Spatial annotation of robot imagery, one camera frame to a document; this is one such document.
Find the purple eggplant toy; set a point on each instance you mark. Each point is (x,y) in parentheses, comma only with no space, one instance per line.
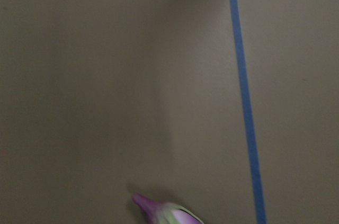
(167,213)

